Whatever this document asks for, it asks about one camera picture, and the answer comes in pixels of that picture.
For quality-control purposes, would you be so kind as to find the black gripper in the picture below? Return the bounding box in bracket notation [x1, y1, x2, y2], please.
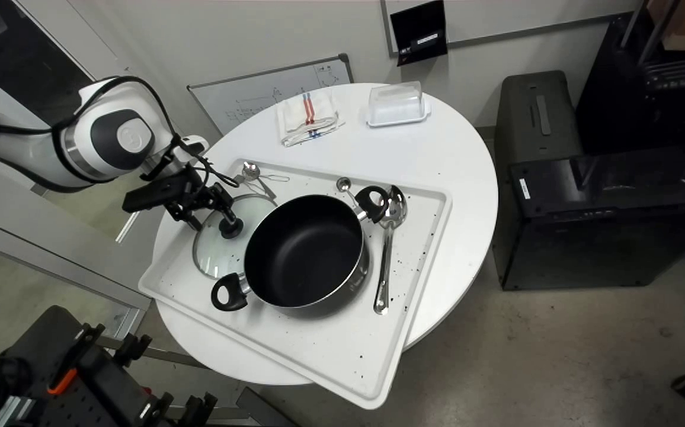
[124, 169, 246, 240]

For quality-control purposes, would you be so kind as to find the silver measuring spoon set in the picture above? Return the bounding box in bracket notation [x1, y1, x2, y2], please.
[233, 159, 282, 205]

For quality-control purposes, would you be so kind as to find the small leaning whiteboard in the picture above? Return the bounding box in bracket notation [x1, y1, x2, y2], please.
[187, 52, 355, 138]

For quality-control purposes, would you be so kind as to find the folded white red-striped towel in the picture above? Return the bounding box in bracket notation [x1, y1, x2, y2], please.
[275, 87, 346, 150]

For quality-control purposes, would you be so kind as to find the large silver serving spoon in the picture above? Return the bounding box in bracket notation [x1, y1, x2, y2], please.
[371, 186, 410, 316]

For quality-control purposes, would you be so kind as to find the white plastic tray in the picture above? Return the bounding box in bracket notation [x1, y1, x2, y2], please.
[135, 156, 455, 412]

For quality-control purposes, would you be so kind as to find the clear plastic lidded container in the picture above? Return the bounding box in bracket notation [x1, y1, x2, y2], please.
[364, 79, 432, 131]

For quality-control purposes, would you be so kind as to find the black equipment cart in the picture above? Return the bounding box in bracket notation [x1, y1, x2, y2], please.
[0, 305, 226, 427]

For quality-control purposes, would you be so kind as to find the black marker holder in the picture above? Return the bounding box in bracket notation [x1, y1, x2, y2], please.
[386, 0, 451, 66]

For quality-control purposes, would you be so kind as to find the tall black cabinet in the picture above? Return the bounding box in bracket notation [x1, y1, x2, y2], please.
[576, 0, 685, 156]

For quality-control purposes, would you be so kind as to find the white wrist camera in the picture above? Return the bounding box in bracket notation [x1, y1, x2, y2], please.
[177, 133, 212, 159]

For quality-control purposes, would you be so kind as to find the black pot with two handles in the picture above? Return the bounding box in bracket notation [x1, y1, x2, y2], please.
[209, 186, 391, 314]

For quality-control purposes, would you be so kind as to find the large wall whiteboard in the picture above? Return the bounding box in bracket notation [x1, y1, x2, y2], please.
[379, 0, 646, 60]

